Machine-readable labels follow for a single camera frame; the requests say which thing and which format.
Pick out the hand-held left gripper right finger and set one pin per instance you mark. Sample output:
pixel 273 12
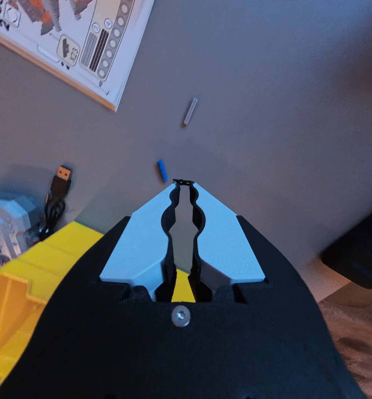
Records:
pixel 226 249

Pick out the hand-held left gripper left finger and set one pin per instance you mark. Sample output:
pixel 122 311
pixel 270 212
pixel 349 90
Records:
pixel 139 249

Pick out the small black pin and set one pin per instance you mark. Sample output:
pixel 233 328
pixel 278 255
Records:
pixel 183 182

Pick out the yellow plastic bin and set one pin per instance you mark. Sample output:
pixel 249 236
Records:
pixel 17 296

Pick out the small blue pin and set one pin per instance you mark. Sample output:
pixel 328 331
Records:
pixel 162 171

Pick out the grey battery hub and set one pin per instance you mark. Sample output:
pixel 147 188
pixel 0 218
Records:
pixel 5 230

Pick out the short grey axle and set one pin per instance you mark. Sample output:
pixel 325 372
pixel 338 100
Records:
pixel 190 111

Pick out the open instruction booklet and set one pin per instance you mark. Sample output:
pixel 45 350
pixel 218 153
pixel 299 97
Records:
pixel 80 37

